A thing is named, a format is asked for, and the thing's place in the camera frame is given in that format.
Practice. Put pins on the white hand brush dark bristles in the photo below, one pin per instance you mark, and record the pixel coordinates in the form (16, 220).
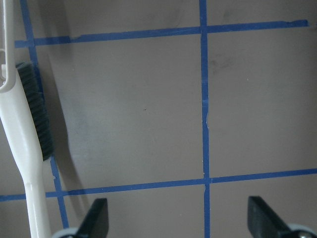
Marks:
(25, 122)

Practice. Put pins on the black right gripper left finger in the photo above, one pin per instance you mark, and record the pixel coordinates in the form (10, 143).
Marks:
(94, 225)

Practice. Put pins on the white plastic dustpan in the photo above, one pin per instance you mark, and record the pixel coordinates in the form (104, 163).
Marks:
(8, 70)

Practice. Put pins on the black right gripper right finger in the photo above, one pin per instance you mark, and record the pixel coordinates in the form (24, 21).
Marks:
(263, 222)

